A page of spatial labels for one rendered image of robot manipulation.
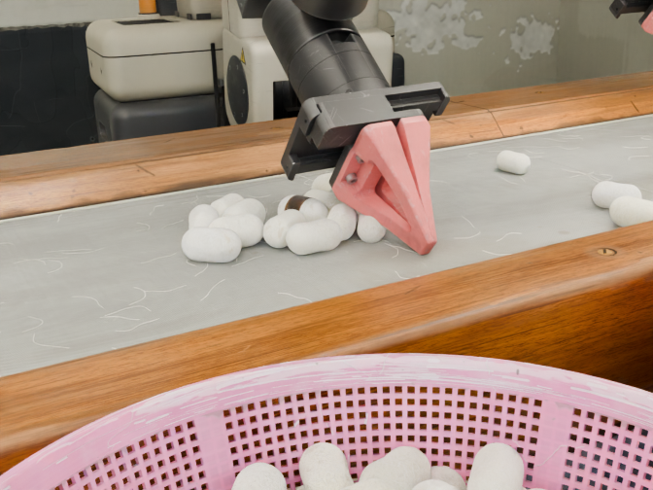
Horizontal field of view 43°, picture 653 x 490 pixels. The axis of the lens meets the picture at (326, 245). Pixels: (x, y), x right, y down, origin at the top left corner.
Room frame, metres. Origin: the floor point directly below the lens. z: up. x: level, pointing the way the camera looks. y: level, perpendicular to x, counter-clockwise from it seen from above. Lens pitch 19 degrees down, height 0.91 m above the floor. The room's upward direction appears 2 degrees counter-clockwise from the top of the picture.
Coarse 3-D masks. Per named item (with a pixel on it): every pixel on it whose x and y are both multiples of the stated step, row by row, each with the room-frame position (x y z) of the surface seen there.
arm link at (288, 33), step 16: (272, 0) 0.59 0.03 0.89; (288, 0) 0.58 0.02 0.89; (272, 16) 0.58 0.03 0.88; (288, 16) 0.57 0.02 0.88; (304, 16) 0.57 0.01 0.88; (272, 32) 0.58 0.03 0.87; (288, 32) 0.57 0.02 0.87; (304, 32) 0.56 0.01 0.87; (320, 32) 0.56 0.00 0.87; (336, 32) 0.56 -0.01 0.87; (352, 32) 0.57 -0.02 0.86; (272, 48) 0.59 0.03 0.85; (288, 48) 0.57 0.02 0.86; (288, 64) 0.56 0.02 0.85
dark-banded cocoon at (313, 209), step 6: (288, 198) 0.54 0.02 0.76; (312, 198) 0.53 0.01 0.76; (282, 204) 0.54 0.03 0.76; (306, 204) 0.52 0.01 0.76; (312, 204) 0.52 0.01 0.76; (318, 204) 0.52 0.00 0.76; (324, 204) 0.53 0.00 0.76; (282, 210) 0.53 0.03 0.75; (300, 210) 0.52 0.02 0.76; (306, 210) 0.52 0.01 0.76; (312, 210) 0.52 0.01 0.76; (318, 210) 0.52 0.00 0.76; (324, 210) 0.52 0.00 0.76; (306, 216) 0.52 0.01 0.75; (312, 216) 0.52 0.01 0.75; (318, 216) 0.52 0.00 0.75; (324, 216) 0.52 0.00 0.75
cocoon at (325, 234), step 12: (300, 228) 0.48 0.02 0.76; (312, 228) 0.48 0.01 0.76; (324, 228) 0.48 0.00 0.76; (336, 228) 0.49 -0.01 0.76; (288, 240) 0.48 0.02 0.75; (300, 240) 0.48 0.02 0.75; (312, 240) 0.48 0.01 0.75; (324, 240) 0.48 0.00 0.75; (336, 240) 0.48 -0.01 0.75; (300, 252) 0.48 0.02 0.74; (312, 252) 0.48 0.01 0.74
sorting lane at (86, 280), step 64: (576, 128) 0.83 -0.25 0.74; (640, 128) 0.82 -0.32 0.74; (192, 192) 0.64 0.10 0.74; (256, 192) 0.63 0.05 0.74; (448, 192) 0.61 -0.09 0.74; (512, 192) 0.60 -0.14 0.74; (576, 192) 0.60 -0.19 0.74; (0, 256) 0.50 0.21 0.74; (64, 256) 0.50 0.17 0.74; (128, 256) 0.49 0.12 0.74; (256, 256) 0.48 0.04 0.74; (320, 256) 0.48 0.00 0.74; (384, 256) 0.48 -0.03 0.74; (448, 256) 0.47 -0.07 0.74; (0, 320) 0.40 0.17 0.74; (64, 320) 0.40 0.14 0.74; (128, 320) 0.39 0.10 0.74; (192, 320) 0.39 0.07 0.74
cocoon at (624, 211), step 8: (616, 200) 0.52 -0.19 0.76; (624, 200) 0.51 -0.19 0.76; (632, 200) 0.51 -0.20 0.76; (640, 200) 0.51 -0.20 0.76; (648, 200) 0.51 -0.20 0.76; (616, 208) 0.51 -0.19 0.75; (624, 208) 0.51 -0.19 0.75; (632, 208) 0.50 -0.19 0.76; (640, 208) 0.50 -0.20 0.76; (648, 208) 0.50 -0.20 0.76; (616, 216) 0.51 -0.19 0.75; (624, 216) 0.51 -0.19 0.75; (632, 216) 0.50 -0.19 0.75; (640, 216) 0.50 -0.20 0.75; (648, 216) 0.50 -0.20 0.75; (616, 224) 0.52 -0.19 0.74; (624, 224) 0.51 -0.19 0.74; (632, 224) 0.50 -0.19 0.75
